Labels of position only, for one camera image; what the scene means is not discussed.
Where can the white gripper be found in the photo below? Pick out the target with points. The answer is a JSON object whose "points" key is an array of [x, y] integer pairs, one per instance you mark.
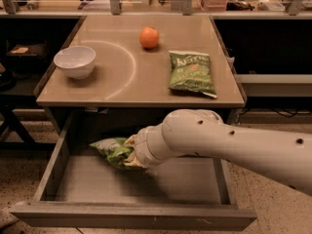
{"points": [[141, 146]]}

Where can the green rice chip bag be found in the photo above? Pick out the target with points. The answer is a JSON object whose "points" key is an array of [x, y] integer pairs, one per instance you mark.
{"points": [[115, 152]]}

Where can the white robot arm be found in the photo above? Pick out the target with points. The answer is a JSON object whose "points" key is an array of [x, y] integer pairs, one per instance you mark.
{"points": [[284, 157]]}

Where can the open grey drawer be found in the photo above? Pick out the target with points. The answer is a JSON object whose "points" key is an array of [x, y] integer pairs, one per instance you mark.
{"points": [[80, 189]]}

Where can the grey counter cabinet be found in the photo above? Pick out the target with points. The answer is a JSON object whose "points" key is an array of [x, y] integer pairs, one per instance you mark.
{"points": [[128, 75]]}

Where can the green jalapeno chip bag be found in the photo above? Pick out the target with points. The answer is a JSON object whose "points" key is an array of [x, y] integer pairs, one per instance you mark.
{"points": [[191, 72]]}

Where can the white ceramic bowl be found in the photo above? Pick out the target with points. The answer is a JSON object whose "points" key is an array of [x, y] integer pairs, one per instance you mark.
{"points": [[76, 62]]}

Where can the orange fruit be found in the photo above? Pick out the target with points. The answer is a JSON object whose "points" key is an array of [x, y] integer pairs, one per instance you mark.
{"points": [[149, 37]]}

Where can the dark side table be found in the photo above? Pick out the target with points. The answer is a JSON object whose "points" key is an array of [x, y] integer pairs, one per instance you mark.
{"points": [[23, 65]]}

